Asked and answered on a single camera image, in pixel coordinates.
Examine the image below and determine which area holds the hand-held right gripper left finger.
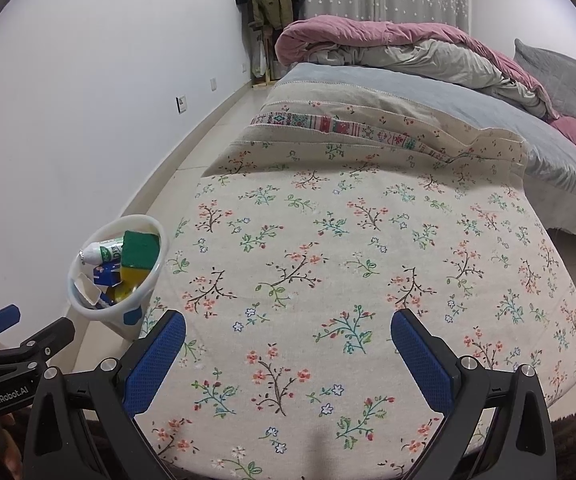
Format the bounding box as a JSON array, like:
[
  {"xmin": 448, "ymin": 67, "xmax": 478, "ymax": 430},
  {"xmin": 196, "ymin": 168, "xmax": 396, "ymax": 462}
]
[{"xmin": 23, "ymin": 309, "xmax": 187, "ymax": 480}]

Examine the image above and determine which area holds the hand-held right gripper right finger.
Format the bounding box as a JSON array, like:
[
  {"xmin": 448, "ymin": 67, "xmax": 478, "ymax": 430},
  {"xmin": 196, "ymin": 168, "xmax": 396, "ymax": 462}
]
[{"xmin": 391, "ymin": 309, "xmax": 556, "ymax": 480}]

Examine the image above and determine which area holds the white printed plastic bin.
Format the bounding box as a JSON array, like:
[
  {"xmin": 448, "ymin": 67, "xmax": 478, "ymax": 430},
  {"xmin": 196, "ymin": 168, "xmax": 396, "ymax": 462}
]
[{"xmin": 67, "ymin": 215, "xmax": 169, "ymax": 343}]

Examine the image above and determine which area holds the white bottle with green label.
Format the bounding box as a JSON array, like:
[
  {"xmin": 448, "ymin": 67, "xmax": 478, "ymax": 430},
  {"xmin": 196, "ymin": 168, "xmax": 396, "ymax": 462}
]
[{"xmin": 79, "ymin": 239, "xmax": 126, "ymax": 267}]

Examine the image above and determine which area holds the yellow and green sponge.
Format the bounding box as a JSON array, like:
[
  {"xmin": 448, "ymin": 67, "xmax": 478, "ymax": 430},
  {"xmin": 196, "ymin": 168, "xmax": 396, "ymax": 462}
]
[{"xmin": 118, "ymin": 230, "xmax": 161, "ymax": 291}]

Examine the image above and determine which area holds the floral tablecloth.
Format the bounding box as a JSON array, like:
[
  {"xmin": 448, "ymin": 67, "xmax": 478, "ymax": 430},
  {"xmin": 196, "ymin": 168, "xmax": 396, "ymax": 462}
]
[{"xmin": 133, "ymin": 76, "xmax": 576, "ymax": 480}]

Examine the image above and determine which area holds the grey pillow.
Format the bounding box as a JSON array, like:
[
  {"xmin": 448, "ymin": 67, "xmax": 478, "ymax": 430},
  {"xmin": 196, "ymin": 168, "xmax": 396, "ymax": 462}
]
[{"xmin": 512, "ymin": 38, "xmax": 576, "ymax": 123}]

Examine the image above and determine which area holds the white plastic bag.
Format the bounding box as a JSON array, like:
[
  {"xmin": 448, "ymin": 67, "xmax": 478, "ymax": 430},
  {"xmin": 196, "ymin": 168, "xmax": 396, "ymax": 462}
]
[{"xmin": 253, "ymin": 35, "xmax": 269, "ymax": 79}]

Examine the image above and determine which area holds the wooden clothes rack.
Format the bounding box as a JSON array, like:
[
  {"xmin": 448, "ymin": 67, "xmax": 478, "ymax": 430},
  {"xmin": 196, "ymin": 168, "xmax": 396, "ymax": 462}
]
[{"xmin": 250, "ymin": 24, "xmax": 279, "ymax": 89}]

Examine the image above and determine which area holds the pink and beige quilt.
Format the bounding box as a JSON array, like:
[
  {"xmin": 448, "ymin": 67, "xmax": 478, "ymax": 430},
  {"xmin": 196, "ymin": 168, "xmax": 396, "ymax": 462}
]
[{"xmin": 274, "ymin": 15, "xmax": 561, "ymax": 121}]

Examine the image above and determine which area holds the olive jacket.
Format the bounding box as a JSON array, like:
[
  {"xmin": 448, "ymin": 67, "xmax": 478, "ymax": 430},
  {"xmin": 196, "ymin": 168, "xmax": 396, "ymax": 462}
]
[{"xmin": 248, "ymin": 0, "xmax": 297, "ymax": 30}]

